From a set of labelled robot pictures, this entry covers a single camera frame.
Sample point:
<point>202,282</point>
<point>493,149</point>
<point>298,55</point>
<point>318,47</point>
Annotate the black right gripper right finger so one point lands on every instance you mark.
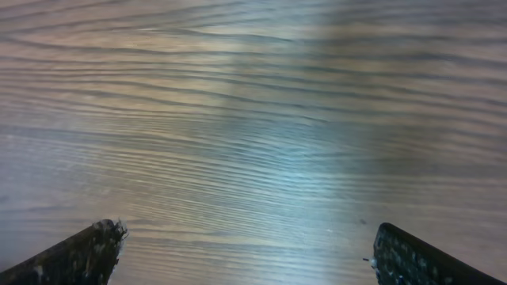
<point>399,258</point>

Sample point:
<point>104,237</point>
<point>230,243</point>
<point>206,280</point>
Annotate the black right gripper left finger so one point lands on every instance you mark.
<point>88,257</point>

